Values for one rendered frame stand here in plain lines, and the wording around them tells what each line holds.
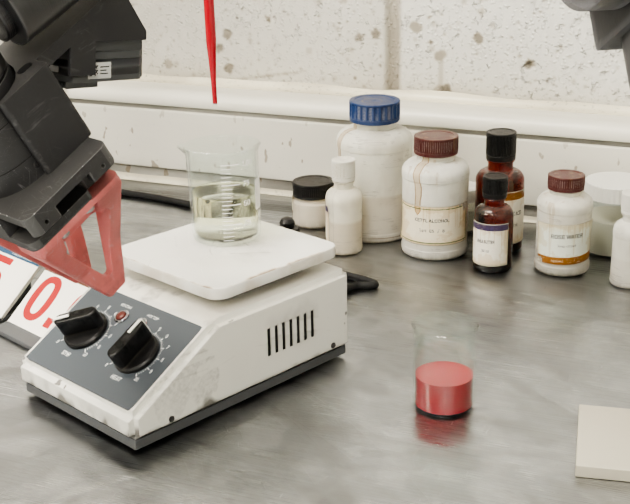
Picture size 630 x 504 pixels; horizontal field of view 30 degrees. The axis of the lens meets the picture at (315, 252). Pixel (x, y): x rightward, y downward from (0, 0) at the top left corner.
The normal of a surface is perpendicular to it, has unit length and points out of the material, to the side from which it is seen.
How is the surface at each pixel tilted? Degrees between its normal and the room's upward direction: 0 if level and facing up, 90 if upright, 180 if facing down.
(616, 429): 0
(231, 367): 90
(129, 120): 90
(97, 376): 30
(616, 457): 0
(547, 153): 90
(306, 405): 0
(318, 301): 90
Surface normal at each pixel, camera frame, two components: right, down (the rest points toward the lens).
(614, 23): -0.98, 0.09
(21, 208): -0.36, -0.69
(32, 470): -0.02, -0.94
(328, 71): -0.39, 0.32
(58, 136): 0.72, 0.22
